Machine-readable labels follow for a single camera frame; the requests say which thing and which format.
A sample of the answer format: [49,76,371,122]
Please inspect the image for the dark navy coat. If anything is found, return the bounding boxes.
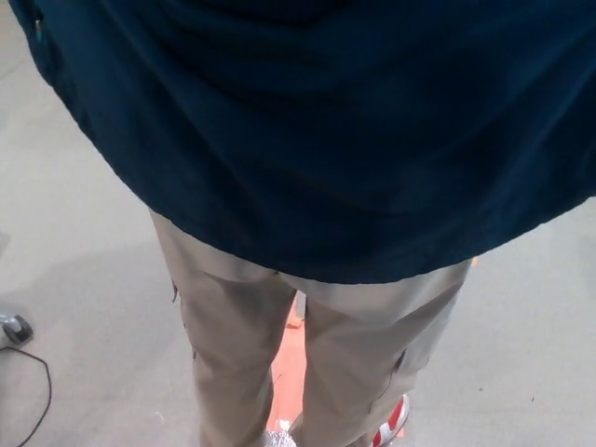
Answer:
[8,0,596,286]

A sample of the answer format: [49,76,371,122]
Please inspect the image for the khaki trousers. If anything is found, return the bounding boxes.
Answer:
[148,209,474,447]

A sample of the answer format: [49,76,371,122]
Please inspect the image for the orange rectangular floor mat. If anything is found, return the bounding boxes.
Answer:
[269,314,308,432]

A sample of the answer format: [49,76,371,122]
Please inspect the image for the grey caster wheel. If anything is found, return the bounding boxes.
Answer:
[0,312,34,348]

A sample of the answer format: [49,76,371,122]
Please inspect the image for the black floor cable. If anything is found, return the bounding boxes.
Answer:
[16,346,53,447]

